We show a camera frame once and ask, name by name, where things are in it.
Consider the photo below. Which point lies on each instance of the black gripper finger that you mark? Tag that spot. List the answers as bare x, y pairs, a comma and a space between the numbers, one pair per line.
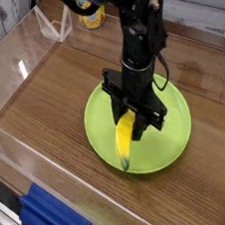
139, 126
118, 108

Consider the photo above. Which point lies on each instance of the clear acrylic front wall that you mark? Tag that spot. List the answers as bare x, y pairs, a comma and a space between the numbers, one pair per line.
21, 166

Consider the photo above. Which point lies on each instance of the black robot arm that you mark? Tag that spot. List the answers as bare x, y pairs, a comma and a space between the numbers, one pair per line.
142, 26

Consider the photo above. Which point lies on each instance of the green round plate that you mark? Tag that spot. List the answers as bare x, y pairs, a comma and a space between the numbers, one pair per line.
157, 149

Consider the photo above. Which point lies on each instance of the clear acrylic corner bracket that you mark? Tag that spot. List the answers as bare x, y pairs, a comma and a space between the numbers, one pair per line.
55, 30

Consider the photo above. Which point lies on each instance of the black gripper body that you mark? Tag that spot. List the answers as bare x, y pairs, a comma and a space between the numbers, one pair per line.
135, 87

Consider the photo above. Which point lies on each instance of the yellow toy banana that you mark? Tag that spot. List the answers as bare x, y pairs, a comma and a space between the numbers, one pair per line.
123, 138

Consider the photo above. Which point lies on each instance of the yellow labelled tin can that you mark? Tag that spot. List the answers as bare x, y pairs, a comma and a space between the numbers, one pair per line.
91, 21

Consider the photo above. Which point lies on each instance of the blue plastic clamp block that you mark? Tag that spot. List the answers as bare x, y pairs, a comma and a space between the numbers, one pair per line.
39, 207

